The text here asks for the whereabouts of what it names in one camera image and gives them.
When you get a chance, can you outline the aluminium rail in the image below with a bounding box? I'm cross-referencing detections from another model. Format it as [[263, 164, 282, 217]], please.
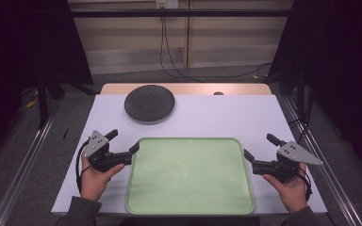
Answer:
[[283, 96, 362, 226], [0, 99, 62, 226]]

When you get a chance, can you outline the black cable on floor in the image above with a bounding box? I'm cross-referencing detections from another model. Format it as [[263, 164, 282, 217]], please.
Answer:
[[159, 6, 273, 80]]

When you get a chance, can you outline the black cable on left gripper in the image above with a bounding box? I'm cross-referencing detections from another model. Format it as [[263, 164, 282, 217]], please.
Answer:
[[75, 139, 92, 195]]

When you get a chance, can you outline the white wall socket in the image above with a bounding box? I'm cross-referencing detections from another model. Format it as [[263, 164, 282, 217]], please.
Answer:
[[156, 0, 179, 9]]

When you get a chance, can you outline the black metal stand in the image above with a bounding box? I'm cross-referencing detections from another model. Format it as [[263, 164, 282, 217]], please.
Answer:
[[36, 73, 49, 130]]

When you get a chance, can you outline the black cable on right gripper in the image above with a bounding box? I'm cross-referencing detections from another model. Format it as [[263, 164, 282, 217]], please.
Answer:
[[297, 165, 314, 202]]

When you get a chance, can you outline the light green plastic tray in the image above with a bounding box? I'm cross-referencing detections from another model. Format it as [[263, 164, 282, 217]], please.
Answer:
[[124, 137, 256, 217]]

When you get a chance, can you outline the person's right hand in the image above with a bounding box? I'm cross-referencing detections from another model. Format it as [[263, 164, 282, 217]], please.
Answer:
[[262, 162, 309, 215]]

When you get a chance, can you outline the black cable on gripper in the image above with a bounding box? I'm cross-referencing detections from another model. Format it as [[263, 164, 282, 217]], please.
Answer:
[[297, 165, 314, 202], [75, 139, 92, 195]]

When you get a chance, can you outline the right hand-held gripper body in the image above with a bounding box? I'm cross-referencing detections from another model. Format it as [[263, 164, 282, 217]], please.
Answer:
[[252, 140, 324, 185]]

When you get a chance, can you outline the black curtain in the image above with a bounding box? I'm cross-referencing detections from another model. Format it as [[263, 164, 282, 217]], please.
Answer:
[[267, 0, 362, 180], [0, 0, 94, 164]]

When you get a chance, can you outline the white table mat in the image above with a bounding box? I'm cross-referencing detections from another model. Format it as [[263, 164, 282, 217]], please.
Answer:
[[50, 93, 328, 216]]

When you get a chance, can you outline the dark grey round plate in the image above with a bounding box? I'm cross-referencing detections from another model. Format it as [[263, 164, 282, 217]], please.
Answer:
[[123, 84, 176, 123]]

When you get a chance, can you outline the person's left hand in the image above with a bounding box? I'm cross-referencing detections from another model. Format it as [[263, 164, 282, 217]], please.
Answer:
[[80, 151, 125, 202]]

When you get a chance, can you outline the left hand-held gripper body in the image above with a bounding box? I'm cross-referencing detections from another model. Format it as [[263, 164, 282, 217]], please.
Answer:
[[83, 130, 133, 173]]

